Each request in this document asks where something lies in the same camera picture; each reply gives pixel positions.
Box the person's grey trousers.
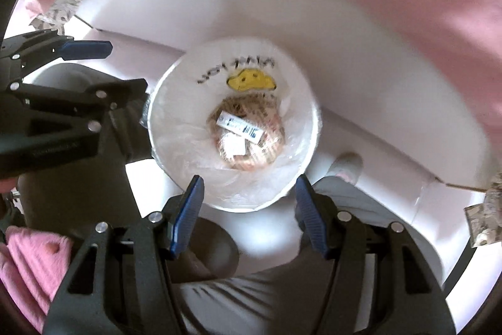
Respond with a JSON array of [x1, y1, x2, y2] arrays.
[[18, 62, 444, 335]]

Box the patterned cloth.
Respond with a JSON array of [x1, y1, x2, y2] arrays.
[[464, 172, 502, 247], [30, 0, 103, 34]]

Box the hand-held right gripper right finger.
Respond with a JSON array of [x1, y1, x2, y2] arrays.
[[295, 175, 457, 335]]

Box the small white square box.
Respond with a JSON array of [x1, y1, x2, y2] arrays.
[[220, 134, 248, 159]]

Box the clear plastic bin liner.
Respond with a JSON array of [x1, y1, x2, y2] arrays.
[[151, 41, 320, 208]]

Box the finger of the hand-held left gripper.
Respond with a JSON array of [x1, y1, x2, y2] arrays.
[[0, 31, 113, 84], [0, 79, 152, 177]]

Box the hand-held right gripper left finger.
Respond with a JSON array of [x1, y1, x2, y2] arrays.
[[43, 175, 205, 335]]

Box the white round bin with smiley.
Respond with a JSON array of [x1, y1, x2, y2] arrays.
[[147, 37, 322, 212]]

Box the pink fluffy slipper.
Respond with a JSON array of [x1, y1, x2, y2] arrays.
[[0, 224, 75, 333]]

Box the long white barcode box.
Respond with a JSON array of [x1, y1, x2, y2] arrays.
[[217, 111, 264, 144]]

